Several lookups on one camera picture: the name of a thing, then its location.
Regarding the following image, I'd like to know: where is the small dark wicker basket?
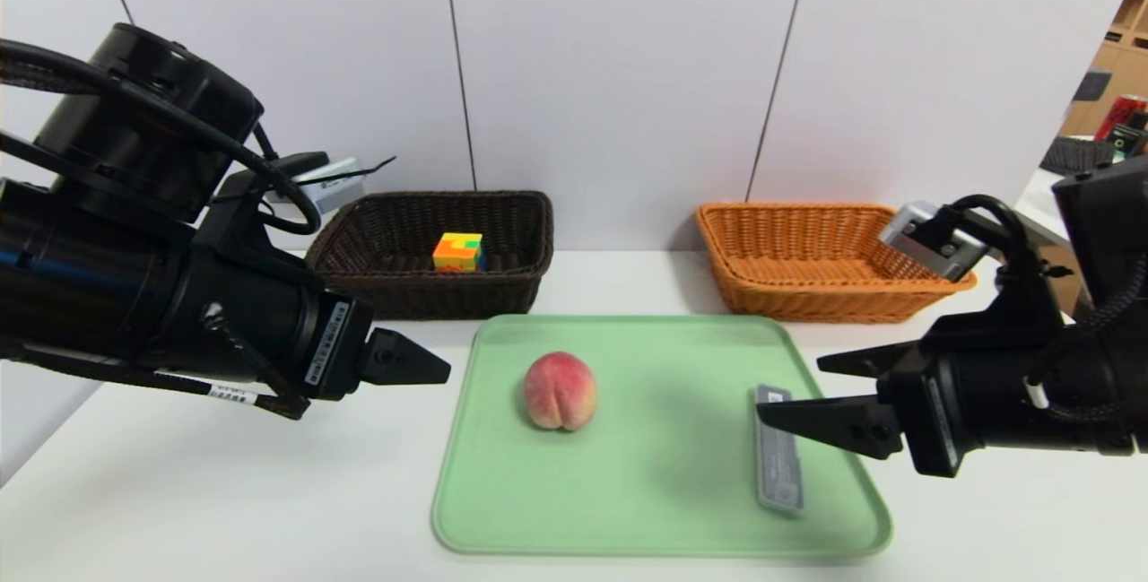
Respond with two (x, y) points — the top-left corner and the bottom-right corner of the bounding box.
(1040, 138), (1113, 178)

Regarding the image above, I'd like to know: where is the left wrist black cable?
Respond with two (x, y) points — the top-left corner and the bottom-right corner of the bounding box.
(0, 39), (322, 236)

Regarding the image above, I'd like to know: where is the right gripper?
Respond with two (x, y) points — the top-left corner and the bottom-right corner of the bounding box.
(755, 339), (1104, 478)

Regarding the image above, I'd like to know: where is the grey pen case with barcode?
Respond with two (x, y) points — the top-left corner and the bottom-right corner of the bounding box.
(751, 384), (805, 518)

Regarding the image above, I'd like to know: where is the white side table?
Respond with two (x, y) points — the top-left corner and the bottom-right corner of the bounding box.
(1018, 169), (1073, 247)

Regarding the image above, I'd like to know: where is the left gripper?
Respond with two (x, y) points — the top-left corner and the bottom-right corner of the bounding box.
(189, 254), (452, 403)

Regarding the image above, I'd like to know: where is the orange wicker basket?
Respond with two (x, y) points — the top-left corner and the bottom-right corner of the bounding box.
(696, 203), (978, 324)

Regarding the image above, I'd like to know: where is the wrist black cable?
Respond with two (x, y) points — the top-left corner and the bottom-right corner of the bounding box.
(951, 195), (1055, 296)
(0, 39), (322, 236)

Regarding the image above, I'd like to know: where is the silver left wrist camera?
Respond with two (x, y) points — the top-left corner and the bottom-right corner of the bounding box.
(299, 156), (369, 217)

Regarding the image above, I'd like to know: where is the green plastic tray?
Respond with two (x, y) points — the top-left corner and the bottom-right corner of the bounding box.
(430, 314), (893, 558)

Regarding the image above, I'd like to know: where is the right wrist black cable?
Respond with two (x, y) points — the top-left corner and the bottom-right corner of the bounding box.
(951, 195), (1055, 296)

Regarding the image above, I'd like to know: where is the dark brown wicker basket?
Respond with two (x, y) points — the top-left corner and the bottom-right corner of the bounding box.
(301, 191), (554, 321)

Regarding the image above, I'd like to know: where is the wooden shelf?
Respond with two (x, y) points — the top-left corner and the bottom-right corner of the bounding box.
(1058, 0), (1148, 139)

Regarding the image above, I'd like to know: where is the thin labelled black cable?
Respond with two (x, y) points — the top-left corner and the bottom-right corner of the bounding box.
(0, 340), (310, 421)

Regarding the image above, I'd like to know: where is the red can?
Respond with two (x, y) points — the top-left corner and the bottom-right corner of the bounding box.
(1099, 95), (1147, 139)

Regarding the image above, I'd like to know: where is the colourful puzzle cube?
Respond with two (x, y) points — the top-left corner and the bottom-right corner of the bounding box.
(432, 232), (485, 274)

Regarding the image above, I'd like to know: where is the pink peach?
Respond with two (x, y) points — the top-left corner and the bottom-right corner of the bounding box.
(524, 352), (598, 431)

